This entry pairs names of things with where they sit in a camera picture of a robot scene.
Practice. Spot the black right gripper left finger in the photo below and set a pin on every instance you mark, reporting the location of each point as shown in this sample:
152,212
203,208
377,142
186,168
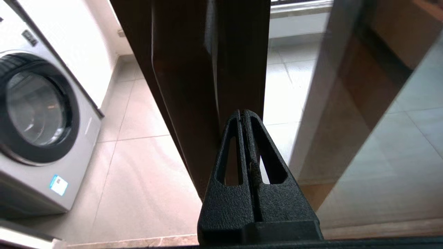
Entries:
225,211

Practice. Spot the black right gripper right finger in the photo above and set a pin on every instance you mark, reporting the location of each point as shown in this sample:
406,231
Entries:
283,204

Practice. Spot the dark framed sliding glass door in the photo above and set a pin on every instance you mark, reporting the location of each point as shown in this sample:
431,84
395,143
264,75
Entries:
193,86

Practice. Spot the stone window sill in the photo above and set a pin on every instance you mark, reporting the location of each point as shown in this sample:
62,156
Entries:
301,8

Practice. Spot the white front-load washing machine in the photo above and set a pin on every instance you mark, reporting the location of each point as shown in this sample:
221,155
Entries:
45,103

